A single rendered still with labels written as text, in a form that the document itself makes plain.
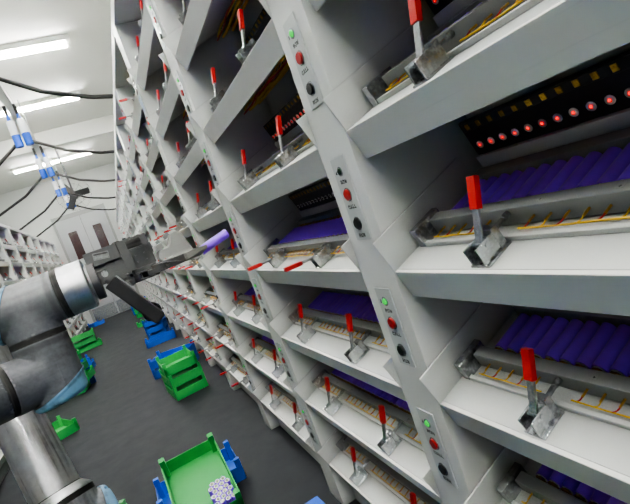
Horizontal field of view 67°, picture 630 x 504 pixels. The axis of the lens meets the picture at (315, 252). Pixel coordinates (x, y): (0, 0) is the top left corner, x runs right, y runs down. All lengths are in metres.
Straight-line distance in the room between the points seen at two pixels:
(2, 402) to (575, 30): 0.86
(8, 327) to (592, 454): 0.83
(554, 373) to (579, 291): 0.18
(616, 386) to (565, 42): 0.34
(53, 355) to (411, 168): 0.65
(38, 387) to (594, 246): 0.80
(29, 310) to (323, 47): 0.62
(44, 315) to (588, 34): 0.83
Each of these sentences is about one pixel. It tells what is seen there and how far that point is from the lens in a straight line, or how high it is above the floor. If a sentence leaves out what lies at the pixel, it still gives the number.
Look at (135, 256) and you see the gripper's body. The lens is 0.93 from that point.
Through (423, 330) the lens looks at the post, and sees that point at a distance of 0.68.
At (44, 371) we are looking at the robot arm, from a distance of 0.91.
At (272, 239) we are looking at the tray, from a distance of 1.31.
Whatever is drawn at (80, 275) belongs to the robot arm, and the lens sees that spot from 0.91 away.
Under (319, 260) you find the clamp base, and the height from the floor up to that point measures 0.75.
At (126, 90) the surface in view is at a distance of 2.81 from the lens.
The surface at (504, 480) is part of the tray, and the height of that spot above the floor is 0.39.
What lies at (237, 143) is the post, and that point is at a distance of 1.33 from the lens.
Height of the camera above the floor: 0.86
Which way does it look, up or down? 6 degrees down
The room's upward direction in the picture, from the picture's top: 20 degrees counter-clockwise
